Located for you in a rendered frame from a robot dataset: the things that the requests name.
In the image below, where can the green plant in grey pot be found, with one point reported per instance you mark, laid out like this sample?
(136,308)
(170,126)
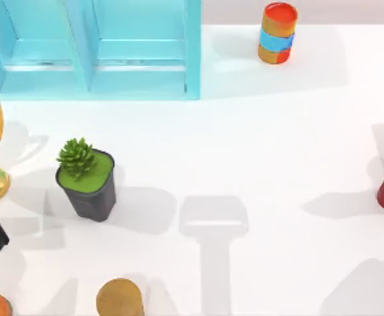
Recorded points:
(91,194)

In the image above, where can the light blue rack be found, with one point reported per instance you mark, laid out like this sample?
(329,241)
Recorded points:
(139,49)

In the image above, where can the orange and blue can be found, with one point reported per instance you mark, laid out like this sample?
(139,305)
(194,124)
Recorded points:
(275,33)

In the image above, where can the brown wooden cylinder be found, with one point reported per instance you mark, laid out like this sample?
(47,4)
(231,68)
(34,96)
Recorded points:
(119,298)

